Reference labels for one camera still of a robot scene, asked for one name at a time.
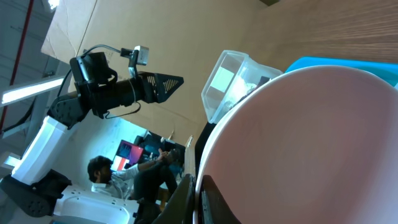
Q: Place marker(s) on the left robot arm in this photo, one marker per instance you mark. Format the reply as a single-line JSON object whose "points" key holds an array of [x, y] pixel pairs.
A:
{"points": [[40, 191]]}

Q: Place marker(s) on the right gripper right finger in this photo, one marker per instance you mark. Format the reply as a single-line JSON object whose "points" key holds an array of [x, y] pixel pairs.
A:
{"points": [[213, 208]]}

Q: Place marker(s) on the black plastic tray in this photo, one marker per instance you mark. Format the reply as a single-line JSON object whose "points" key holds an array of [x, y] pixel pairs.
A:
{"points": [[200, 144]]}

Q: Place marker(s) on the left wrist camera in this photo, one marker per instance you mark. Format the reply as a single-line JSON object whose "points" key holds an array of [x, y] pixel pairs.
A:
{"points": [[137, 56]]}

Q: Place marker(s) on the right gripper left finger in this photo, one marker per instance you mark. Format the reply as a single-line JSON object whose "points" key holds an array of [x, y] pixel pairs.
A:
{"points": [[179, 209]]}

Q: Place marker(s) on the seated man white shirt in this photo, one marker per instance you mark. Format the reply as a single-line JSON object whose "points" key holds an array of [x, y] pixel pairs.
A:
{"points": [[139, 181]]}

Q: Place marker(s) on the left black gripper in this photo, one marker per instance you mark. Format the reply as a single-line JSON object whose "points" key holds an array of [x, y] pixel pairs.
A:
{"points": [[99, 89]]}

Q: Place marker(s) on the small pink plate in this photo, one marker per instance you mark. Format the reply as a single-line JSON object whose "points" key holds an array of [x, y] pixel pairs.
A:
{"points": [[315, 145]]}

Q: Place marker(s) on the computer monitor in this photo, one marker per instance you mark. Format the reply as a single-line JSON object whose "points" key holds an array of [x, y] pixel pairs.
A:
{"points": [[126, 156]]}

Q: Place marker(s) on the ceiling light bar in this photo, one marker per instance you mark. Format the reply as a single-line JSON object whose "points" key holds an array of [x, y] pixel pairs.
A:
{"points": [[19, 92]]}

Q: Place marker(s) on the clear plastic storage bin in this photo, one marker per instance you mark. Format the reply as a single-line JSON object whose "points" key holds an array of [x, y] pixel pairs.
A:
{"points": [[234, 76]]}

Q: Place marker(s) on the teal serving tray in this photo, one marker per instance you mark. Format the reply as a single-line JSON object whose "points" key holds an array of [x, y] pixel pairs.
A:
{"points": [[385, 71]]}

